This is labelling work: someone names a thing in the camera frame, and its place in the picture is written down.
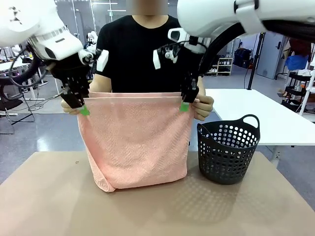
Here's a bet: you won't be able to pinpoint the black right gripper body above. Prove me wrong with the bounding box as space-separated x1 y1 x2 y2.
182 51 205 78

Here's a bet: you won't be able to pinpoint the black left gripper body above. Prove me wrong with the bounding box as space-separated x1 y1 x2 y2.
50 53 90 86

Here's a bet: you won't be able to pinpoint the pink herringbone towel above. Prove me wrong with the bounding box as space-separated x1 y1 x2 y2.
77 91 195 193

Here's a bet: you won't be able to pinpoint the person's left forearm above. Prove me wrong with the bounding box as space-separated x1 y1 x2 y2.
196 75 207 97

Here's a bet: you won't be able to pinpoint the person's right forearm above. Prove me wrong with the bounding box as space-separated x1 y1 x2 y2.
89 73 113 93

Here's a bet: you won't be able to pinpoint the person's right hand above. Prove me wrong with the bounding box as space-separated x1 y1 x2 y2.
61 99 83 116

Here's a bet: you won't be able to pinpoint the person's left hand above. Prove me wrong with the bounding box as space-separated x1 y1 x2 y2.
191 95 215 121

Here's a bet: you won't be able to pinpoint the shoe rack shelf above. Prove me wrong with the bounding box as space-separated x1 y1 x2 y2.
205 58 234 76

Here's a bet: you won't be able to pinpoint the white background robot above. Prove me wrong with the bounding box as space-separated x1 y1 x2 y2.
86 30 98 54

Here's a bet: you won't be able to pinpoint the black stand pole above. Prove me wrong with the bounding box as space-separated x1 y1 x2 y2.
243 31 265 90

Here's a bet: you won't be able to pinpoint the white desk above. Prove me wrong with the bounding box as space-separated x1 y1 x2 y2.
0 60 49 101

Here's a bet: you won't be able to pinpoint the black office chair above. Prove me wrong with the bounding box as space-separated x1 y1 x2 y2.
0 78 35 135

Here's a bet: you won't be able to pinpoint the person in black t-shirt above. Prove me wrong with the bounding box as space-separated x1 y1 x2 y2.
95 14 206 93

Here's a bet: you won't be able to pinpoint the large white table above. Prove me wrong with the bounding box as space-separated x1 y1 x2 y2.
205 88 315 170

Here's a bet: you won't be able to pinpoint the grey door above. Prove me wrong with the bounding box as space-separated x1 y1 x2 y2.
255 31 286 80

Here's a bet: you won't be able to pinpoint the black perforated plastic basket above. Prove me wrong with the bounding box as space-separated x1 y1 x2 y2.
196 114 261 185

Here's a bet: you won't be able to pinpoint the black shelf cart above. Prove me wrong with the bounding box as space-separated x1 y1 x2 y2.
282 71 315 109

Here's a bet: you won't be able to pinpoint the blue bag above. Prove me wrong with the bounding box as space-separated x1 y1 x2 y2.
285 55 310 72

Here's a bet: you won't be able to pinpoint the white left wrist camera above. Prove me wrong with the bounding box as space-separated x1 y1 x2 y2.
96 49 110 72

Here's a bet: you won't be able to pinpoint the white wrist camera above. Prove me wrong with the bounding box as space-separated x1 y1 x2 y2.
96 49 110 72
152 49 162 71

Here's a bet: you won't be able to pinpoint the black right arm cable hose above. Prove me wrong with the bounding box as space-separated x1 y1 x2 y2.
196 19 315 77

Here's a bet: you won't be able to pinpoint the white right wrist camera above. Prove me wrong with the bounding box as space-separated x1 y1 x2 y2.
152 49 162 71

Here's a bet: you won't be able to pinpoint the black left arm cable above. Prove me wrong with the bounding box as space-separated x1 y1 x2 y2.
9 41 49 89

